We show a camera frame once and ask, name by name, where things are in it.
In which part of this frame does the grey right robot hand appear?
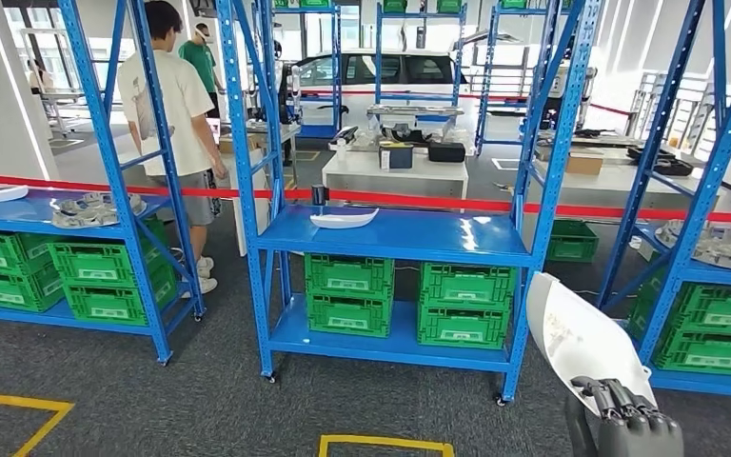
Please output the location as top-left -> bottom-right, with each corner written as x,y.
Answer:
563,375 -> 685,457

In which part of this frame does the dark curved car part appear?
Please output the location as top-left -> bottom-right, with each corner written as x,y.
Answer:
379,123 -> 433,145

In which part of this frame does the long grey metal part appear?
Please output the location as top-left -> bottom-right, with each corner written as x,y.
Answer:
365,104 -> 466,119

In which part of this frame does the blue steel shelving rack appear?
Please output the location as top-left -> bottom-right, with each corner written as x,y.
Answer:
475,0 -> 568,156
0,0 -> 207,368
595,0 -> 731,402
374,0 -> 469,124
217,0 -> 602,408
270,0 -> 343,140

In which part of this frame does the yellow floor tape square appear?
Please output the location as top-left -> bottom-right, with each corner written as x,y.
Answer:
0,389 -> 75,457
318,433 -> 456,457

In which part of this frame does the white table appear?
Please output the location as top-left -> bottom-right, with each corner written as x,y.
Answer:
321,149 -> 471,212
529,160 -> 729,212

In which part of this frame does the cardboard box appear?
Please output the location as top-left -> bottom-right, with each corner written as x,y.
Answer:
563,152 -> 605,176

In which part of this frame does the red barrier tape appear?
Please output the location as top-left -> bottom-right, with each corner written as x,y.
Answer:
0,169 -> 731,227
299,88 -> 632,118

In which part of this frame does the black hard case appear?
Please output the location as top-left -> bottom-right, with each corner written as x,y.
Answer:
426,141 -> 467,164

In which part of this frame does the blue yellow tool bag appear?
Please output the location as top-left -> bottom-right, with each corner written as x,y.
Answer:
379,142 -> 415,170

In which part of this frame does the long black parts tray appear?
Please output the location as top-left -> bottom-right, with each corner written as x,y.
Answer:
329,125 -> 361,147

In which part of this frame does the white car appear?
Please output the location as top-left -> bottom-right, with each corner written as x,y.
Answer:
283,49 -> 486,133

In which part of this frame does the black white humanoid robot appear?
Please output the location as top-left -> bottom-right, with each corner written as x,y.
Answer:
275,40 -> 305,126

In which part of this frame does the person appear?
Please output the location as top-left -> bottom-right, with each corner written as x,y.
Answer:
116,0 -> 229,299
178,22 -> 225,121

